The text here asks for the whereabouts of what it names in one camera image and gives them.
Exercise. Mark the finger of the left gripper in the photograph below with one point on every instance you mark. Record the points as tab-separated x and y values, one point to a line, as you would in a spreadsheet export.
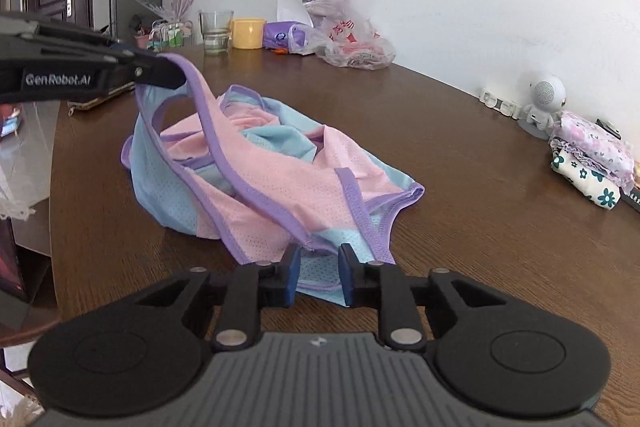
145	69

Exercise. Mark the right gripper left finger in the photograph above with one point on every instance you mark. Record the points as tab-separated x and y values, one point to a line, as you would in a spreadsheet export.
144	350

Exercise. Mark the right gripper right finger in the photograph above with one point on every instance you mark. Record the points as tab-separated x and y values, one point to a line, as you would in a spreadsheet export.
489	349

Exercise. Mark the pink blue purple garment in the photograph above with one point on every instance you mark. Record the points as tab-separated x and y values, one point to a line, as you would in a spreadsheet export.
259	176

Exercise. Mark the dark pouch with zipper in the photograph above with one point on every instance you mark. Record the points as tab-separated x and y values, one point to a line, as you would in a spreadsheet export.
77	107

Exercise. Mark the clear drinking glass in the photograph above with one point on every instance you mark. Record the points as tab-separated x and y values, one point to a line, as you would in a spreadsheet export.
216	31

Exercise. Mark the yellow cup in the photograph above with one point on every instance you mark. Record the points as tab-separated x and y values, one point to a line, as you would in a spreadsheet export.
247	33

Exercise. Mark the purple tissue pack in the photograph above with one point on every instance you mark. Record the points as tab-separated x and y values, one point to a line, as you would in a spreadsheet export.
282	35

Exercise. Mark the white teal floral cloth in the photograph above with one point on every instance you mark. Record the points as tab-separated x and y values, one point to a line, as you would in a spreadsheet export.
595	186

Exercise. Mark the clear plastic bag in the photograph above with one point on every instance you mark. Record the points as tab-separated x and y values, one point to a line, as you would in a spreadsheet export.
344	42

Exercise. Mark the black red box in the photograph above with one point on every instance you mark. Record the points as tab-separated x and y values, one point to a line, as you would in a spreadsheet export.
633	199

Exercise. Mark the pink floral folded cloth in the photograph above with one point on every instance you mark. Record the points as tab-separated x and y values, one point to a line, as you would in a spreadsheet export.
594	147

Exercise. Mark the white clip strip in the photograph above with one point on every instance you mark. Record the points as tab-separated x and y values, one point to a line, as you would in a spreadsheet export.
504	107

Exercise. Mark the white robot speaker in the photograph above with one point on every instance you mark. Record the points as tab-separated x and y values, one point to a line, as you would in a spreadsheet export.
547	96

